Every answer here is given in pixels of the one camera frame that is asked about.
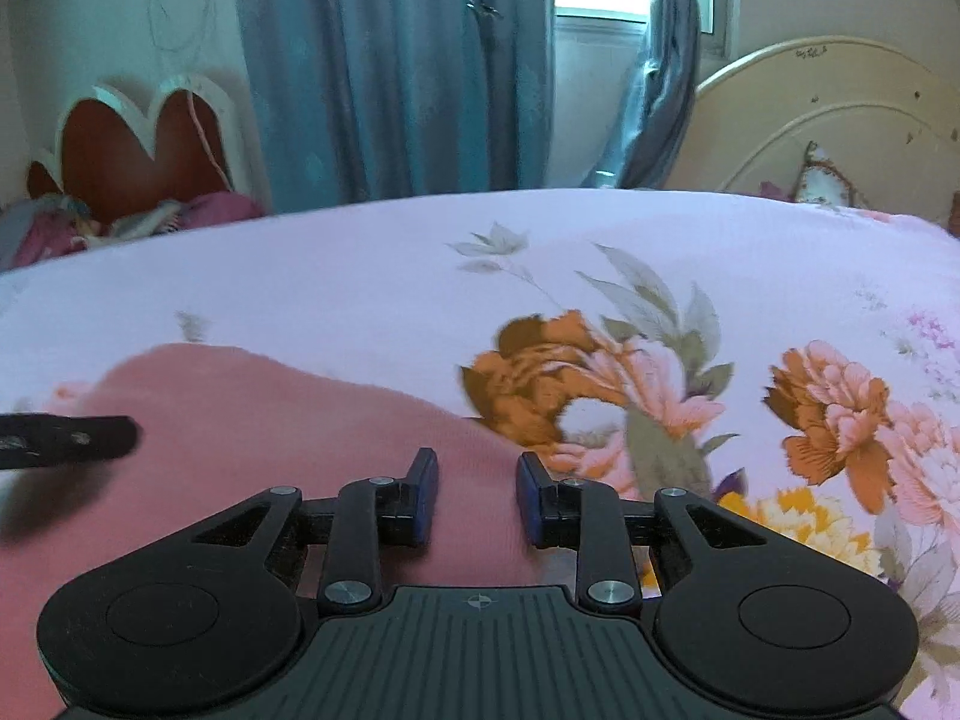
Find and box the patterned pillow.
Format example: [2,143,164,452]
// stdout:
[794,142,869,208]

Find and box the pink knit garment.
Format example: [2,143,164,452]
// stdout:
[2,344,542,718]

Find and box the tied teal curtain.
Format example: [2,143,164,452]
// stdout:
[584,0,701,188]

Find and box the cream round headboard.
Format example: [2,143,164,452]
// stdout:
[667,36,960,226]

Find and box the pile of clothes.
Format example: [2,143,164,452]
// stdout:
[2,192,263,271]

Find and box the floral lilac bed sheet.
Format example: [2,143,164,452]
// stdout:
[2,190,958,718]

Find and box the red white scalloped headboard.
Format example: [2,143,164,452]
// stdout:
[26,73,254,224]

